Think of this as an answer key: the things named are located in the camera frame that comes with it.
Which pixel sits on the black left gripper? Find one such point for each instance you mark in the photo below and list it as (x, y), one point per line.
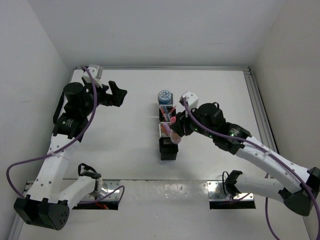
(117, 94)

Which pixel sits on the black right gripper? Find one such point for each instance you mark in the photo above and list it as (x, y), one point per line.
(180, 125)

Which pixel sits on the blue patterned round container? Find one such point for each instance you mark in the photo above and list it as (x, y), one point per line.
(165, 94)

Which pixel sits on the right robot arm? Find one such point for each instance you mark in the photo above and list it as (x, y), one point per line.
(295, 186)

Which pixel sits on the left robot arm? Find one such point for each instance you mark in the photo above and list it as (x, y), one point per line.
(45, 204)

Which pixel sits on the white slotted container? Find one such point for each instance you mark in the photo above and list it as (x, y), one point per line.
(162, 135)

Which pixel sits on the black slotted container far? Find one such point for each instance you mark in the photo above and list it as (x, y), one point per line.
(161, 117)

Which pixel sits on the black slotted container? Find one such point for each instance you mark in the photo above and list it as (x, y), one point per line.
(168, 150)
(161, 117)

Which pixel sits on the white container under blue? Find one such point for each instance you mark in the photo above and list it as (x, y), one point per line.
(165, 101)

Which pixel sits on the black slotted container near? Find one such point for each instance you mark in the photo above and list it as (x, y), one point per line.
(168, 150)

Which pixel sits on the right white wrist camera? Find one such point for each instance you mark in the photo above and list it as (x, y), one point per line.
(189, 100)

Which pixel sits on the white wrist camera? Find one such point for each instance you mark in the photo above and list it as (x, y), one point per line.
(96, 73)
(189, 100)

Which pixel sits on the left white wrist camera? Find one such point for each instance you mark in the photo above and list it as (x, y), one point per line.
(96, 73)

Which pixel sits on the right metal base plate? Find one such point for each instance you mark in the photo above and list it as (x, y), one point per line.
(218, 193)

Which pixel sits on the metal base plate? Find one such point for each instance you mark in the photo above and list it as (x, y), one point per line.
(106, 188)
(218, 193)

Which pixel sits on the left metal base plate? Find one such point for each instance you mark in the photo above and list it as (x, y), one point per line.
(106, 188)

